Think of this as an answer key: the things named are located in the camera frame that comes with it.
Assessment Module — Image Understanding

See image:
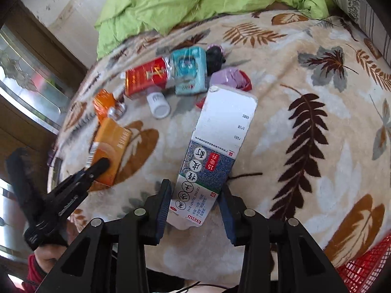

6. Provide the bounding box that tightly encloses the white blue medicine box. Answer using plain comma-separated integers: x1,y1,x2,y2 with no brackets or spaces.
167,85,258,230

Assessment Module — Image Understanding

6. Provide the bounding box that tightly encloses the purple plastic bag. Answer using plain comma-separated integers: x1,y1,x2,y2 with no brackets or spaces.
209,67,245,90

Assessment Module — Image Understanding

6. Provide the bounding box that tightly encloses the teal cartoon snack bag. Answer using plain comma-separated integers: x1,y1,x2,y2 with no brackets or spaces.
170,46,207,96

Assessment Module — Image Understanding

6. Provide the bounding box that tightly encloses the black plastic bag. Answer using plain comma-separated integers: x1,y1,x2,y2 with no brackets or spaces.
206,46,226,76

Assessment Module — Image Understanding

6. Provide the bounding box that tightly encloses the left hand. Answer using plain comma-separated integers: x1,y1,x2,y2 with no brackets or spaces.
34,220,79,273

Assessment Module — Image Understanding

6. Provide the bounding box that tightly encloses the orange box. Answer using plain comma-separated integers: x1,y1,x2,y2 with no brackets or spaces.
86,118,132,187

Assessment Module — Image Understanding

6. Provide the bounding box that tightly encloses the white bottle cap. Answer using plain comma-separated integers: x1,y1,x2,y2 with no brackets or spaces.
146,92,171,119

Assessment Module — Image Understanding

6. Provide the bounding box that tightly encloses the leaf pattern bed blanket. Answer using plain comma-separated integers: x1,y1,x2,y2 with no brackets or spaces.
54,11,390,285

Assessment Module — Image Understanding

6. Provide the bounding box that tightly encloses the orange foil wrapper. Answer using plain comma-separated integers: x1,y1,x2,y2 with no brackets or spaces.
93,89,127,124

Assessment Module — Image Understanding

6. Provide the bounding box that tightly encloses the red wrapper piece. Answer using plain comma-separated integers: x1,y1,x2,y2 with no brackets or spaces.
195,69,253,110

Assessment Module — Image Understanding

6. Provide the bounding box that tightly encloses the red gold cigarette box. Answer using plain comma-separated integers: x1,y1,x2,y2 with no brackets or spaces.
125,57,168,98

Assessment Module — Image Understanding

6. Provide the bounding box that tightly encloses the stained glass door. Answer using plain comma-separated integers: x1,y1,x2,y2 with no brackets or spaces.
1,26,74,134

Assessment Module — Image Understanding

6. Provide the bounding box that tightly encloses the red plastic basket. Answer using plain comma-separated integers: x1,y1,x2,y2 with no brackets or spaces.
337,234,390,292

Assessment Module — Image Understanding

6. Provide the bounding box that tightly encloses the striped floral pillow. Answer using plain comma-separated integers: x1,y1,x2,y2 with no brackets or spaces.
333,0,390,65

